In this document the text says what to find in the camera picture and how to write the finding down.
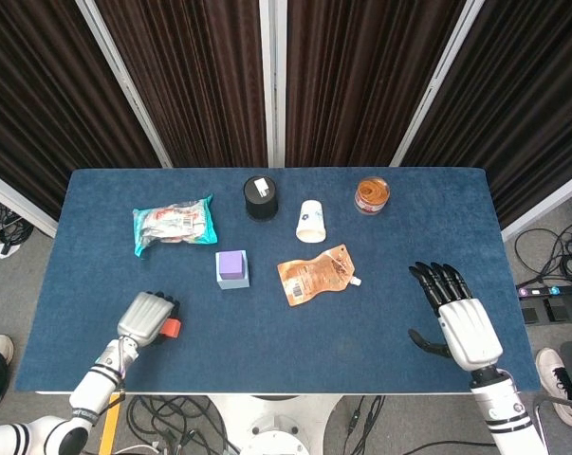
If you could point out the light blue cube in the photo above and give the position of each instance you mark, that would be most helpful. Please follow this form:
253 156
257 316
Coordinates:
233 283

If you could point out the white sneaker black laces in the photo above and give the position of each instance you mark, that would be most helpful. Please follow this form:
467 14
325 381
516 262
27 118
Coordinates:
551 367

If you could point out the yellow post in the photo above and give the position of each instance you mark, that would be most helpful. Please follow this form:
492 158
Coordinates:
109 426

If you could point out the white paper cup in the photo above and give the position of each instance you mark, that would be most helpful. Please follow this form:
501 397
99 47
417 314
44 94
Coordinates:
310 220

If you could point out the teal snack bag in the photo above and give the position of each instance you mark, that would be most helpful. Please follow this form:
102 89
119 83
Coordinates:
174 225

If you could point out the orange spout pouch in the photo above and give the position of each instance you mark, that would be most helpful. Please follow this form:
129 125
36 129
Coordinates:
314 277

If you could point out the black power strip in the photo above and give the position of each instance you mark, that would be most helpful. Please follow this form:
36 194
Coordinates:
551 290

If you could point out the white paper scrap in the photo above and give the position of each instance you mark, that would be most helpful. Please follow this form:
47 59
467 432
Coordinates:
8 251

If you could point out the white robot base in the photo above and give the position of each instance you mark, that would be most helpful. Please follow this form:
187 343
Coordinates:
276 422

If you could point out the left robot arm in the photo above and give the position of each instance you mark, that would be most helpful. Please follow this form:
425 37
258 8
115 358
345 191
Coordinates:
96 379

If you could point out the white partition frame post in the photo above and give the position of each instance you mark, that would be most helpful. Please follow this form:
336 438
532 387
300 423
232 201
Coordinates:
272 71
437 83
127 87

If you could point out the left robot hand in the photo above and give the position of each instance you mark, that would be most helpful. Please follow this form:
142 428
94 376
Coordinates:
141 317

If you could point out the clear jar orange contents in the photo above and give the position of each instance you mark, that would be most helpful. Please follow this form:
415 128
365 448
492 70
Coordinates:
372 195

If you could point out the blue fabric table cover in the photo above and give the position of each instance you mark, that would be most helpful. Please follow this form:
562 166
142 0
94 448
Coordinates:
266 346

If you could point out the brown pleated curtain panel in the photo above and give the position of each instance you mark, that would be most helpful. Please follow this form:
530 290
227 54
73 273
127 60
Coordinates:
39 95
195 71
527 95
361 71

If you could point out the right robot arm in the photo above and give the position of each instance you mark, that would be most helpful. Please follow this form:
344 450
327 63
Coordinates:
503 407

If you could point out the black mesh pen holder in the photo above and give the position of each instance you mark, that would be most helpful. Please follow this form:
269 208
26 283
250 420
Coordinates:
261 196

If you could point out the purple cube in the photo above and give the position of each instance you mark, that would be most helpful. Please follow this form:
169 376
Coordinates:
231 264

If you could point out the orange and yellow cube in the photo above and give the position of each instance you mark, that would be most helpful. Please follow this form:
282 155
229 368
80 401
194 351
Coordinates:
172 328

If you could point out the white partition bottom rail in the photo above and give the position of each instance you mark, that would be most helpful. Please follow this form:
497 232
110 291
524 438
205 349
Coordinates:
15 199
546 201

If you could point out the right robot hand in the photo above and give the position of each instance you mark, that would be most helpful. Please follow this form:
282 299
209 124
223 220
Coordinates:
470 332

